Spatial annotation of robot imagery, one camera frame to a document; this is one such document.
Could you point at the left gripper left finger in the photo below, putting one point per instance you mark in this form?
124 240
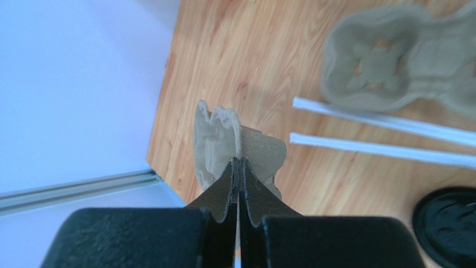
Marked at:
219 204

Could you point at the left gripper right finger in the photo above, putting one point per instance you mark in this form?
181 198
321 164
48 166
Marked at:
264 221

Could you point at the grey pulp cup carrier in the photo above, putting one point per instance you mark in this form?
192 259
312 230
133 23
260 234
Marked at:
382 59

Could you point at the white wrapped straw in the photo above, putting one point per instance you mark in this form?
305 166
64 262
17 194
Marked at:
435 157
449 134

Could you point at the aluminium frame rail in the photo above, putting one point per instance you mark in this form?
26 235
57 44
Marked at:
24 200

